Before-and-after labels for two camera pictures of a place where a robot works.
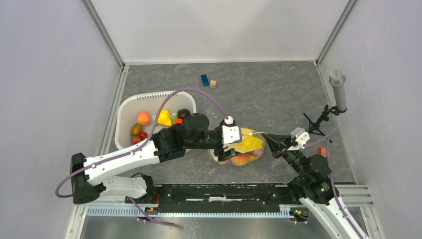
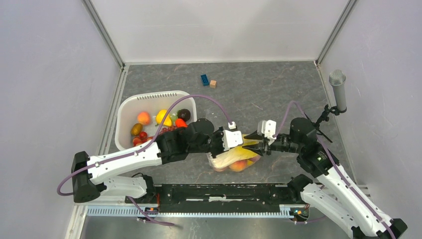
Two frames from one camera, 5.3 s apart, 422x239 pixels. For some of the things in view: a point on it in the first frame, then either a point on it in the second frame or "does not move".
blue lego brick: [204, 79] does not move
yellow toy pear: [164, 118] does not move
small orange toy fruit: [136, 129] does not move
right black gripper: [274, 141] -> [254, 135]
